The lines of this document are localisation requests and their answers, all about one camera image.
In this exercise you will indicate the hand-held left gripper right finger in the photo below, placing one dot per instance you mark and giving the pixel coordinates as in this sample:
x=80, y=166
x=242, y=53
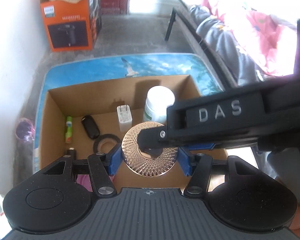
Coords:
x=186, y=162

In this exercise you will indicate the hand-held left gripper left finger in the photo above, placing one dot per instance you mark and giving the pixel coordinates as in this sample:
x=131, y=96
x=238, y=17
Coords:
x=116, y=160

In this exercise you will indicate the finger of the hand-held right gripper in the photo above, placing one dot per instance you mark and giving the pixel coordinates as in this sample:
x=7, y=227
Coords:
x=220, y=125
x=150, y=140

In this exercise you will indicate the black tape roll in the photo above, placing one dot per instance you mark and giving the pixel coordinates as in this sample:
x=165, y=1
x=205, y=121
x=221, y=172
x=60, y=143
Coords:
x=97, y=143

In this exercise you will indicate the gold-capped dark bottle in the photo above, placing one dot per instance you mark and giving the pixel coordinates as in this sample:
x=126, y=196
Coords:
x=152, y=165

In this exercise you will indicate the white charger plug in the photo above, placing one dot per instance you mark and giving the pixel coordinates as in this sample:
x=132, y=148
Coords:
x=125, y=120

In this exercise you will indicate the black key fob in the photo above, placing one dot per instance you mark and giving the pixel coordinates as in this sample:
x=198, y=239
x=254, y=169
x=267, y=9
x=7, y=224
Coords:
x=90, y=127

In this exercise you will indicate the white pill bottle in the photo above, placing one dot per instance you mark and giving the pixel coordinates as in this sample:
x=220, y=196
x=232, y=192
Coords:
x=157, y=97

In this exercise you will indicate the black lipstick tube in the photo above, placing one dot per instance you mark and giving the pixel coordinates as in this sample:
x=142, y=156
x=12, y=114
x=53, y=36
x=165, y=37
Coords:
x=72, y=152

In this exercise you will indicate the green lip balm tube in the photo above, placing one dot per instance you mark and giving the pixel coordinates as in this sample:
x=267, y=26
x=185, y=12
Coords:
x=69, y=130

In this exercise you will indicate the brown cardboard box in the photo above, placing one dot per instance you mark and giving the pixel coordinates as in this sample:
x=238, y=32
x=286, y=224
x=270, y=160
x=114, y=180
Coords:
x=65, y=102

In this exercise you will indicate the beach print table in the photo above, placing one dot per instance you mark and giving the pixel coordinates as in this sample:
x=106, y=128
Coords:
x=152, y=65

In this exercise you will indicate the pink floral blanket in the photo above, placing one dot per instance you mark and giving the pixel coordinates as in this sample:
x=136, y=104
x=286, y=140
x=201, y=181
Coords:
x=260, y=30

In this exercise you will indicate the grey blanket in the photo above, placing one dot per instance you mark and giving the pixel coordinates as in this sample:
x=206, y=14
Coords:
x=215, y=30

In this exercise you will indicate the purple plastic-wrapped item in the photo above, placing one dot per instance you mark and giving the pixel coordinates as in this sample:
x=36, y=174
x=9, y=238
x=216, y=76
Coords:
x=25, y=130

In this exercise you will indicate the orange appliance box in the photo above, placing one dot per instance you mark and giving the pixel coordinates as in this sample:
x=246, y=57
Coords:
x=65, y=35

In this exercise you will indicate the dark bed frame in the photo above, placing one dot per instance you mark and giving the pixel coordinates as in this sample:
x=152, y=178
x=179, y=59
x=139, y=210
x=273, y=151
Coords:
x=190, y=32

